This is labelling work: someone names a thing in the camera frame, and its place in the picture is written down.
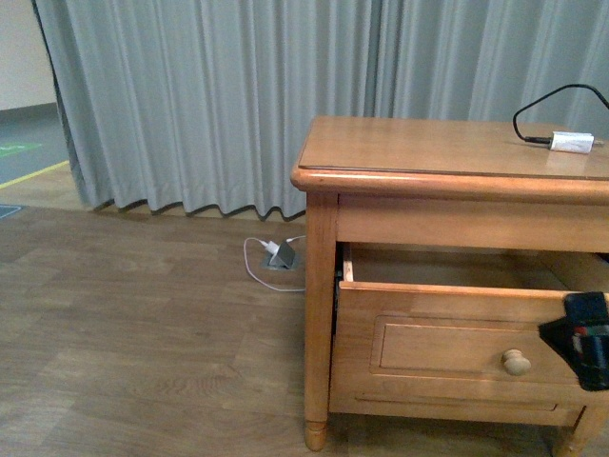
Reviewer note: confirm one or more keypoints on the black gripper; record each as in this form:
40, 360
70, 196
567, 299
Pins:
580, 338

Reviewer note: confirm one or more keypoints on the round wooden drawer knob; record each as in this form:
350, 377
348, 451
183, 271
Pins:
515, 363

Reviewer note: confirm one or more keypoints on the wooden top drawer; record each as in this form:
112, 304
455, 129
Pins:
420, 332

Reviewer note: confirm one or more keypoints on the wooden nightstand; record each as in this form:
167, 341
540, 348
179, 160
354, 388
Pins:
435, 184

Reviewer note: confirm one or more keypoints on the white power adapter on nightstand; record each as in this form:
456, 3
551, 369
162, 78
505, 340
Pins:
574, 142

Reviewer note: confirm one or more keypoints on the metal floor outlet box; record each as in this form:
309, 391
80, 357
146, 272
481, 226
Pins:
286, 258

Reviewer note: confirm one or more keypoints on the white charger plug on floor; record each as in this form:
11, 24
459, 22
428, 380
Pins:
270, 246

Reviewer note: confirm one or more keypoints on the grey pleated curtain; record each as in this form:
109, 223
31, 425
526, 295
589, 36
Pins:
207, 103

